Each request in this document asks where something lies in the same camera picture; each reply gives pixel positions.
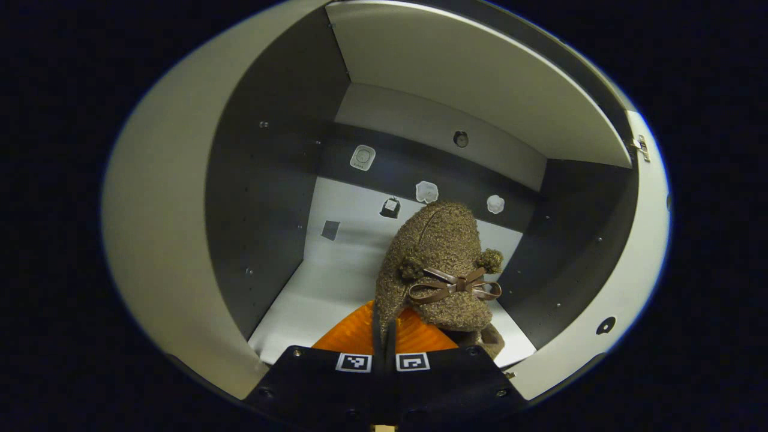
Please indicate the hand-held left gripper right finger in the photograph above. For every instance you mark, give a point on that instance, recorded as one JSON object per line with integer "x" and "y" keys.
{"x": 444, "y": 384}

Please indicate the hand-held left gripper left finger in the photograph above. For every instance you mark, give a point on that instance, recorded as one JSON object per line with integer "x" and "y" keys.
{"x": 324, "y": 384}

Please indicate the brown fuzzy shoe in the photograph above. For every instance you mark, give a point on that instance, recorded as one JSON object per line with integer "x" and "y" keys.
{"x": 438, "y": 240}

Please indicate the white shoe cabinet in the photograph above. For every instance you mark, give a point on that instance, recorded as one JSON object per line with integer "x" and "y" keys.
{"x": 264, "y": 210}

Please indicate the white shoe cabinet door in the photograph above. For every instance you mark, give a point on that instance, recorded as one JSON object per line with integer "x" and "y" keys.
{"x": 162, "y": 210}
{"x": 636, "y": 270}

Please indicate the white cabinet shelf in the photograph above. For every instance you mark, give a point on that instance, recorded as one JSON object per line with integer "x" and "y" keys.
{"x": 468, "y": 72}

